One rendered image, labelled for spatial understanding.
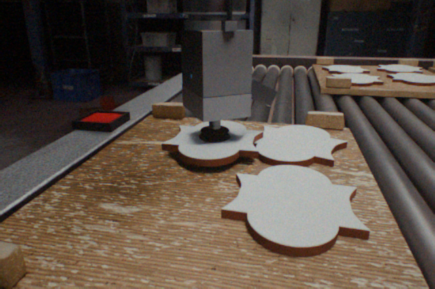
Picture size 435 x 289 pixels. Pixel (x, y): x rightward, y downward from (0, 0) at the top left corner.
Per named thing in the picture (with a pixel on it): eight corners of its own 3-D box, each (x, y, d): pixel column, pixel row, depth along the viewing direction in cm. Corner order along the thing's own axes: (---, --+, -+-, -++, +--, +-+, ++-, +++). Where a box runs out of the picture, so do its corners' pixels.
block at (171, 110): (151, 117, 60) (151, 103, 59) (155, 115, 62) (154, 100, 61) (183, 120, 59) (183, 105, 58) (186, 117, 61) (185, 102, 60)
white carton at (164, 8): (146, 14, 482) (145, -3, 475) (155, 13, 508) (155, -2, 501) (169, 14, 472) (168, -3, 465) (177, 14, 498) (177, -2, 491)
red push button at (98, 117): (79, 128, 61) (77, 121, 61) (96, 118, 67) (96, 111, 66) (109, 130, 60) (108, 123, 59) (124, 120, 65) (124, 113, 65)
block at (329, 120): (304, 128, 55) (306, 113, 54) (304, 124, 57) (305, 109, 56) (344, 130, 54) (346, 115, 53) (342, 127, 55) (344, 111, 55)
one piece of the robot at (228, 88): (297, -4, 38) (287, 130, 44) (258, -2, 46) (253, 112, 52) (198, -6, 34) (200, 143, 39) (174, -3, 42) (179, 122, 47)
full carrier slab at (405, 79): (320, 94, 85) (322, 77, 83) (311, 68, 123) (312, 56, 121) (480, 100, 78) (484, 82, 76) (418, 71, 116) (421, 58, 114)
